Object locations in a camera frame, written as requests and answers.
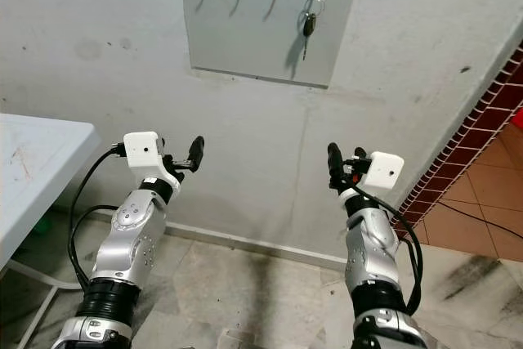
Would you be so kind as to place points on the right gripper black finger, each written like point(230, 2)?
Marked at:
point(334, 161)
point(359, 154)

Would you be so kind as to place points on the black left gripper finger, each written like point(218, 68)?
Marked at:
point(196, 151)

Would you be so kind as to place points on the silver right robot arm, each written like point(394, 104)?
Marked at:
point(372, 247)

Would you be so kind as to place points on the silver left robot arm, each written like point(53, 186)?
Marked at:
point(135, 243)

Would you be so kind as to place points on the grey hook board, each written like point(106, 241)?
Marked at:
point(237, 38)

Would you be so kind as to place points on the white folding table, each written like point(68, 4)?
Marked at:
point(41, 169)

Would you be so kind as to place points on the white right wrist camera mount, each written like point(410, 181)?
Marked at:
point(384, 171)

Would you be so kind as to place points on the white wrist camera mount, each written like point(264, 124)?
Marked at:
point(143, 149)
point(384, 171)

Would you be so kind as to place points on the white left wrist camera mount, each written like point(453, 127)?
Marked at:
point(143, 149)

